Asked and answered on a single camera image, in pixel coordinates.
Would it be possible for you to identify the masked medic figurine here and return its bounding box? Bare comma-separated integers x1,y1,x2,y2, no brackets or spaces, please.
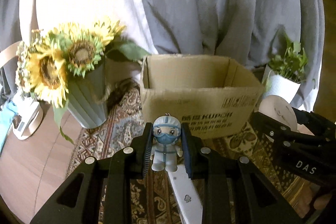
150,114,183,173

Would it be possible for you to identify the open cardboard box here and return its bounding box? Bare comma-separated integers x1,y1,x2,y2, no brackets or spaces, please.
140,54,264,139

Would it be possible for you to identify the sunflower bouquet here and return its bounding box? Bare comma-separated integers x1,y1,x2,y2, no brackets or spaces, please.
15,17,149,130

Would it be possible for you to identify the blue cloth bundle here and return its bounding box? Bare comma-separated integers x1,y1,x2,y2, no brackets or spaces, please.
0,101,18,151

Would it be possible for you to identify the grey-green ribbed vase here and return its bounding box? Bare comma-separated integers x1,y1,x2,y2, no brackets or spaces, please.
68,59,108,129

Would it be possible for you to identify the white remote control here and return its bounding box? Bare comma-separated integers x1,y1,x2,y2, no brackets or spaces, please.
168,164,203,224

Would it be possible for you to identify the white smiley round toy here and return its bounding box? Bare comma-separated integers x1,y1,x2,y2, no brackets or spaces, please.
259,95,298,132

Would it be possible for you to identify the white pot green plant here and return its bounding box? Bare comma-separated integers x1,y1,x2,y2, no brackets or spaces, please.
261,35,308,103

